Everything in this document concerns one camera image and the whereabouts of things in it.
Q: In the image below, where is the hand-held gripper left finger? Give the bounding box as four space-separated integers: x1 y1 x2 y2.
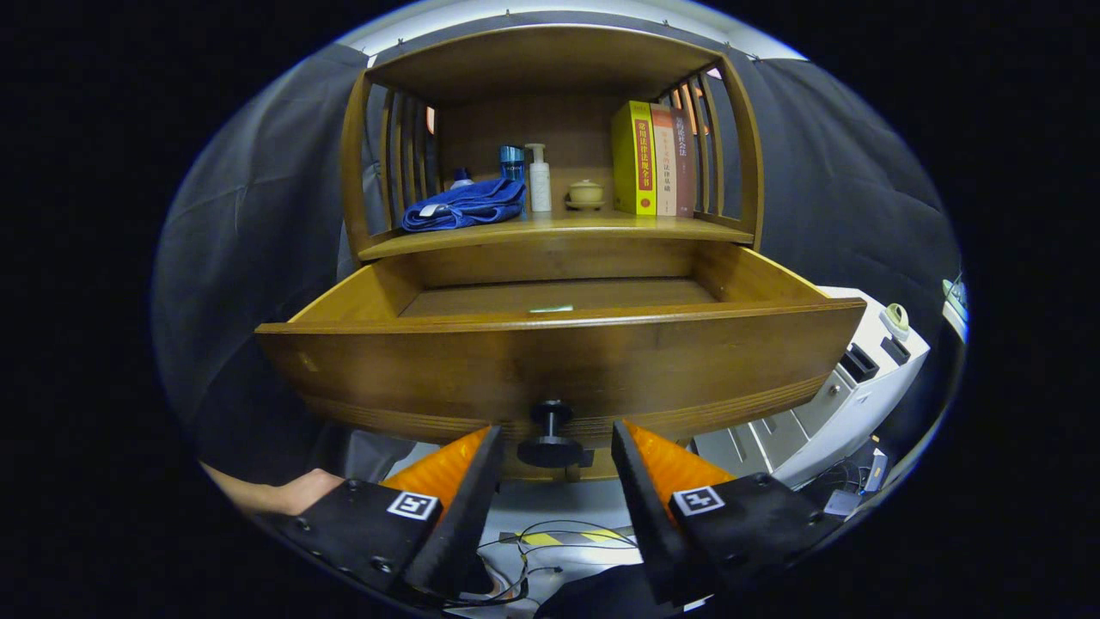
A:
258 425 506 603

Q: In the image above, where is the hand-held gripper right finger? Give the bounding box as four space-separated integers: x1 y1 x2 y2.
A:
610 420 847 607

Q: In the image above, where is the black drawer knob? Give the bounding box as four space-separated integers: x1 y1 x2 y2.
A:
517 400 587 469

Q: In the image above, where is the wooden drawer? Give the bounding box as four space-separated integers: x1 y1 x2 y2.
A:
255 243 867 448

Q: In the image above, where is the wooden cabinet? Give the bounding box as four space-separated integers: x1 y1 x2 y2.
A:
339 24 766 482

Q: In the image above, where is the yellow and black striped tape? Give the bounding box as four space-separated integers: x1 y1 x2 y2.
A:
503 529 633 549

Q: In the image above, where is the blue folded towel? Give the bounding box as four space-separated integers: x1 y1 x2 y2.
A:
400 177 527 233

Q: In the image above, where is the white pump bottle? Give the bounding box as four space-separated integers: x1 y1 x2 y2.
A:
524 143 553 213

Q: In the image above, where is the brown book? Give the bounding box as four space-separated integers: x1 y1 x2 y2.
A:
670 107 697 218

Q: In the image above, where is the orange and white book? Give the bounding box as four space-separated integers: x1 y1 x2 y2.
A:
650 103 678 218

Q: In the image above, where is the thick yellow book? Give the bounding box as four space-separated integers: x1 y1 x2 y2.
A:
611 101 658 217

